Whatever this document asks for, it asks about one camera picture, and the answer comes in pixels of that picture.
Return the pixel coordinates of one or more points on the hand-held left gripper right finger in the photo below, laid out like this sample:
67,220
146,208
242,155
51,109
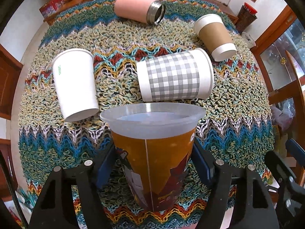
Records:
202,165

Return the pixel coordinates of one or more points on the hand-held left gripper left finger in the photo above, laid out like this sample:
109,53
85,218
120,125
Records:
104,170

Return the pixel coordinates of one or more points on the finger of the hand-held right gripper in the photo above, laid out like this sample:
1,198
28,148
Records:
282,174
296,148

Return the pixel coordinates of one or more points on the orange printed plastic cup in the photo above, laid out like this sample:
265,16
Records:
152,157

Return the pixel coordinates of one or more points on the white paper cup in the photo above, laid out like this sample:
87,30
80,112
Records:
75,83

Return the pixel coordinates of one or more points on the grey checked paper cup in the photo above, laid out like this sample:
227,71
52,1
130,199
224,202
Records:
175,76

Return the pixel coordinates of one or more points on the brown paper cup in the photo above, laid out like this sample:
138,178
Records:
215,37

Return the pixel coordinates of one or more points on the clear plastic bag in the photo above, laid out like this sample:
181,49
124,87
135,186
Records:
283,115

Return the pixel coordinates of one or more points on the wooden glass cabinet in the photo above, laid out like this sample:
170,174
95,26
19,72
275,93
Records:
282,45

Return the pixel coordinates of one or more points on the wooden door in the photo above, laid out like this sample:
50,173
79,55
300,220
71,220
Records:
7,81

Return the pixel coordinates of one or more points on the colourful zigzag knitted tablecloth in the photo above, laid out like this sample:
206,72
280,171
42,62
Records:
147,40

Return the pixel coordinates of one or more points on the dark patterned bin red lid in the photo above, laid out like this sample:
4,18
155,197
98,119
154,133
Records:
246,16

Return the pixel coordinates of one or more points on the pink steel tumbler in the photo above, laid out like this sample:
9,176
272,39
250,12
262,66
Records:
138,8

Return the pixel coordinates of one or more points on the red patterned box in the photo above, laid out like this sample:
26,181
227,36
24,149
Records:
49,7

